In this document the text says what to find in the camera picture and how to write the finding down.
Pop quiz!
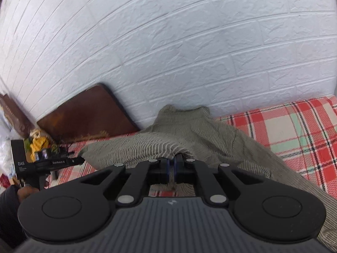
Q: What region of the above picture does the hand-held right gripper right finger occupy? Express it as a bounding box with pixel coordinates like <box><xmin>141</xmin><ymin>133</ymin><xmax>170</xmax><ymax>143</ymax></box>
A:
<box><xmin>174</xmin><ymin>154</ymin><xmax>264</xmax><ymax>207</ymax></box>

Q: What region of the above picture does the yellow cloth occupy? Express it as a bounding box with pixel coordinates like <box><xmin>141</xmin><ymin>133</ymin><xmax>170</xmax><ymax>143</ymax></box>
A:
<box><xmin>25</xmin><ymin>130</ymin><xmax>50</xmax><ymax>162</ymax></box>

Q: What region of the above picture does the red plaid bed blanket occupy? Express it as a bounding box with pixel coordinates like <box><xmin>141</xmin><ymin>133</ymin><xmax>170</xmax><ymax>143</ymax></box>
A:
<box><xmin>45</xmin><ymin>95</ymin><xmax>337</xmax><ymax>198</ymax></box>

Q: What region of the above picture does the dark brown wooden board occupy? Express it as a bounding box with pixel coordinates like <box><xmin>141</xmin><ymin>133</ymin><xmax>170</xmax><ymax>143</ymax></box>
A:
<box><xmin>0</xmin><ymin>93</ymin><xmax>35</xmax><ymax>138</ymax></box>

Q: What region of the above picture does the brown wooden headboard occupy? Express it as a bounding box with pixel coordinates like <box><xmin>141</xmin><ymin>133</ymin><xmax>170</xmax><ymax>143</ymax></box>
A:
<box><xmin>37</xmin><ymin>83</ymin><xmax>140</xmax><ymax>144</ymax></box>

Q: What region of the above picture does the white plastic bag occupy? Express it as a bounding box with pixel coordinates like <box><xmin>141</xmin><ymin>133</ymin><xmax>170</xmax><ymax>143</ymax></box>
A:
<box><xmin>0</xmin><ymin>138</ymin><xmax>14</xmax><ymax>175</ymax></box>

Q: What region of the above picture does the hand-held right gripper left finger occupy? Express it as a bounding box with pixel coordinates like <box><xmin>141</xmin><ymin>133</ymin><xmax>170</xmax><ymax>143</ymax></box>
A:
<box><xmin>79</xmin><ymin>157</ymin><xmax>171</xmax><ymax>207</ymax></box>

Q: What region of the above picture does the grey striped shirt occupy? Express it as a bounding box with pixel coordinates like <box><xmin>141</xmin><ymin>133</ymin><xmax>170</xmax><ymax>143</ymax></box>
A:
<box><xmin>79</xmin><ymin>105</ymin><xmax>337</xmax><ymax>252</ymax></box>

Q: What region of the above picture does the person's left hand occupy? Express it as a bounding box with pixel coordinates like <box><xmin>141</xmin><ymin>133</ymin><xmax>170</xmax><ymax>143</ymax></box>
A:
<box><xmin>17</xmin><ymin>186</ymin><xmax>40</xmax><ymax>201</ymax></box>

